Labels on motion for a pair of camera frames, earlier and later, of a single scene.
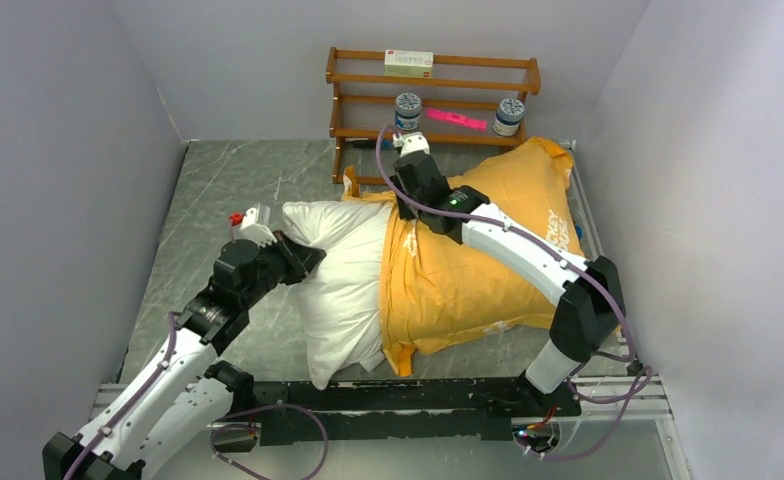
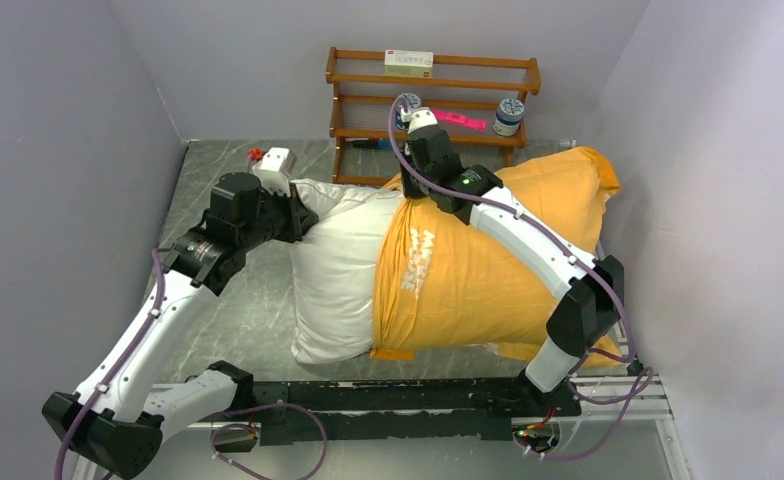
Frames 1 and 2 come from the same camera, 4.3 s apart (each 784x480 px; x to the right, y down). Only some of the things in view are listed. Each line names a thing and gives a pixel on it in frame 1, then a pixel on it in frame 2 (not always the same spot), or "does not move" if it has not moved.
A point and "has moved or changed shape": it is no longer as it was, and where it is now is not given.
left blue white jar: x=407 y=111 does not move
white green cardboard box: x=408 y=63 does not move
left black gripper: x=300 y=259 to x=297 y=216
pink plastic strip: x=475 y=123 does not move
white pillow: x=341 y=294 has moved or changed shape
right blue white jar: x=508 y=117 does not move
